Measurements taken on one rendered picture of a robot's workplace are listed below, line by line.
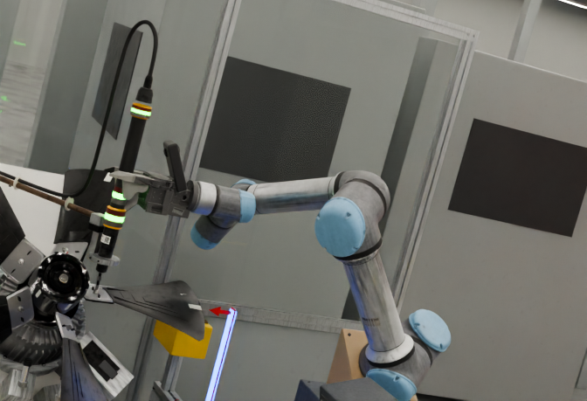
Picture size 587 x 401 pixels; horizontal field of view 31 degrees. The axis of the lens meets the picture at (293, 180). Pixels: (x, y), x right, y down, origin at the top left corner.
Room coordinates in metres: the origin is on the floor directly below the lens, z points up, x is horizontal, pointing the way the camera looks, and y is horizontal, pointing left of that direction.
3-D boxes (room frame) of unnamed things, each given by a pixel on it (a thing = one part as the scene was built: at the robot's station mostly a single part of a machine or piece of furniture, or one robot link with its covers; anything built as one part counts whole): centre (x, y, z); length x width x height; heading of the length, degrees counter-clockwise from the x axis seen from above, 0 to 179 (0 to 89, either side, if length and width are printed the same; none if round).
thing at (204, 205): (2.44, 0.20, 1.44); 0.08 x 0.05 x 0.08; 27
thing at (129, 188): (2.33, 0.35, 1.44); 0.09 x 0.03 x 0.06; 127
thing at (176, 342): (2.78, 0.18, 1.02); 0.16 x 0.10 x 0.11; 27
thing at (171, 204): (2.40, 0.27, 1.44); 0.12 x 0.08 x 0.09; 117
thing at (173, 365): (2.78, 0.18, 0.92); 0.03 x 0.03 x 0.12; 27
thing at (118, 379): (2.40, 0.34, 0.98); 0.20 x 0.16 x 0.20; 27
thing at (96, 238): (2.36, 0.38, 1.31); 0.09 x 0.07 x 0.10; 62
